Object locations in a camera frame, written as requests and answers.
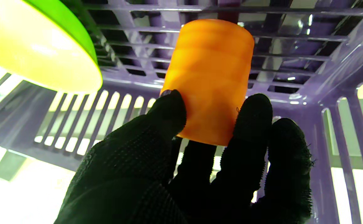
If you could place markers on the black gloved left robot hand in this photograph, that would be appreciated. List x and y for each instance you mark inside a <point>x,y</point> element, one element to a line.
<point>131,180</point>

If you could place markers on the orange cup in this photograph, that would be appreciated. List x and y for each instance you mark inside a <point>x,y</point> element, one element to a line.
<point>212,77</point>

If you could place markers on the lime green bowl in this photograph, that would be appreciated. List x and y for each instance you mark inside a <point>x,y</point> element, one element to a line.
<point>38,46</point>

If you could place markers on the purple plastic dish rack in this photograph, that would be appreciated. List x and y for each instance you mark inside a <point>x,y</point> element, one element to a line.
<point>293,62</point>

